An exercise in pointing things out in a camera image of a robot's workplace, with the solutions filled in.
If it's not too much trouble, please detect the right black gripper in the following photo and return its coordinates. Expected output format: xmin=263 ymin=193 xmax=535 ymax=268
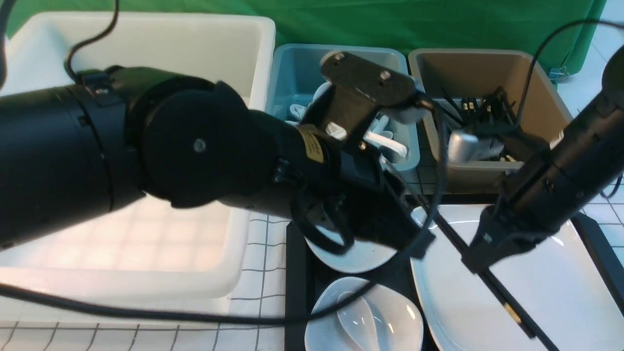
xmin=462 ymin=205 xmax=561 ymax=273

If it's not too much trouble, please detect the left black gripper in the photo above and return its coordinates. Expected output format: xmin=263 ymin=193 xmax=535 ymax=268
xmin=292 ymin=161 xmax=435 ymax=258

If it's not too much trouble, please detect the black chopstick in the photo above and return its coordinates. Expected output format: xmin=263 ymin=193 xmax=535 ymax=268
xmin=411 ymin=205 xmax=540 ymax=351

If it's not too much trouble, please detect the small white bowl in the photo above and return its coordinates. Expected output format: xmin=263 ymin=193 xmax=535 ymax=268
xmin=304 ymin=285 xmax=424 ymax=351
xmin=305 ymin=238 xmax=397 ymax=274

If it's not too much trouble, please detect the large white square plate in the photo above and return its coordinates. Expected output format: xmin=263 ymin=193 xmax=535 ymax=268
xmin=409 ymin=204 xmax=624 ymax=351

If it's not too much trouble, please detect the white spoon with red mark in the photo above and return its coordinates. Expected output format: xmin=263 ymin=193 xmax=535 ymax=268
xmin=336 ymin=297 xmax=380 ymax=351

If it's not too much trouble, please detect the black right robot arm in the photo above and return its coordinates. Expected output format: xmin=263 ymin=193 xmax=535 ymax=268
xmin=462 ymin=48 xmax=624 ymax=273

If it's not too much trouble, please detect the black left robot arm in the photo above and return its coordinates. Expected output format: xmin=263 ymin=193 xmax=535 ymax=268
xmin=0 ymin=52 xmax=435 ymax=258

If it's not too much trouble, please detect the pile of white spoons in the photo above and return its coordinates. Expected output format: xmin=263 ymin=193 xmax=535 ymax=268
xmin=287 ymin=104 xmax=409 ymax=157

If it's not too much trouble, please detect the teal plastic bin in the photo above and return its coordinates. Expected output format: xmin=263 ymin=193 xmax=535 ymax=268
xmin=267 ymin=43 xmax=421 ymax=173

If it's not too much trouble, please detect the pile of black chopsticks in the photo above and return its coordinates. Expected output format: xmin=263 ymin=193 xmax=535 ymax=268
xmin=431 ymin=87 xmax=522 ymax=161

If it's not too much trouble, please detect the brown plastic bin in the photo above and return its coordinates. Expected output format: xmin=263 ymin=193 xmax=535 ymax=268
xmin=408 ymin=49 xmax=573 ymax=194

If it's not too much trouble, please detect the white checkered tablecloth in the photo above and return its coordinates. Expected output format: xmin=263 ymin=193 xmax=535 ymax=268
xmin=0 ymin=166 xmax=624 ymax=351

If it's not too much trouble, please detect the metal binder clip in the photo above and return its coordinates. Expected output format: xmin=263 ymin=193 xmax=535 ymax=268
xmin=548 ymin=66 xmax=570 ymax=84

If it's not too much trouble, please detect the green cloth backdrop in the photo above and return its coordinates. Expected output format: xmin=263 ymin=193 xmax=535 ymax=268
xmin=0 ymin=0 xmax=607 ymax=76

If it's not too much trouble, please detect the large white plastic tub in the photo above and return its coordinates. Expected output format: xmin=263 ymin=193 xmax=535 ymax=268
xmin=0 ymin=12 xmax=275 ymax=314

